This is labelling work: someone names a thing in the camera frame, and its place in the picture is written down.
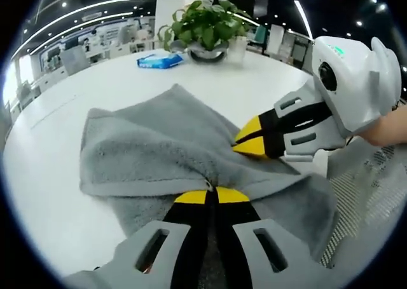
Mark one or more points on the blue wipes packet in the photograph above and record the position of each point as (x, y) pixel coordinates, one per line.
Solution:
(159, 62)

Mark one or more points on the grey office chair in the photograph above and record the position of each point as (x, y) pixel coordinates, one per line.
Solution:
(73, 60)

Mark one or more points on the clear plastic cup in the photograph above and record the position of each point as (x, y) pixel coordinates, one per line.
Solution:
(238, 49)

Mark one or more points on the grey towel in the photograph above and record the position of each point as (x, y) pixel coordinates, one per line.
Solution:
(149, 149)

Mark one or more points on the potted green plant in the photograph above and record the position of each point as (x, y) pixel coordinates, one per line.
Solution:
(206, 25)

